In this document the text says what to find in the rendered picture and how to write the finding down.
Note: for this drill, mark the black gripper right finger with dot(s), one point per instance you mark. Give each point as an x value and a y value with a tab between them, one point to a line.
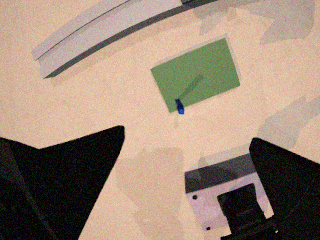
292	184

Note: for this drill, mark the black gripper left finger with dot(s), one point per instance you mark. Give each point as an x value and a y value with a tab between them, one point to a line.
63	182

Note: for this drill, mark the dark blue square bar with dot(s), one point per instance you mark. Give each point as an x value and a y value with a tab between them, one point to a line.
179	106

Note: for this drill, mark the grey metal rail with slot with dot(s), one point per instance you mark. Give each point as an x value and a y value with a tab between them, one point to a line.
101	25

